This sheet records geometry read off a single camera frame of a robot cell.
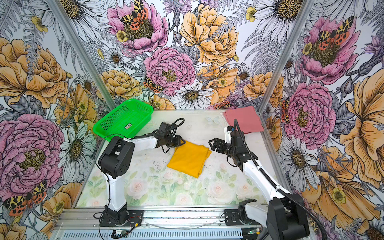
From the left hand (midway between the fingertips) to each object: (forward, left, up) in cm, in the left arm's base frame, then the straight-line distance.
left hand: (183, 145), depth 99 cm
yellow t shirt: (-10, -5, 0) cm, 11 cm away
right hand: (-9, -18, +12) cm, 24 cm away
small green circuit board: (-45, +28, -2) cm, 53 cm away
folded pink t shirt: (+27, -50, -4) cm, 57 cm away
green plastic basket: (+24, +43, -2) cm, 50 cm away
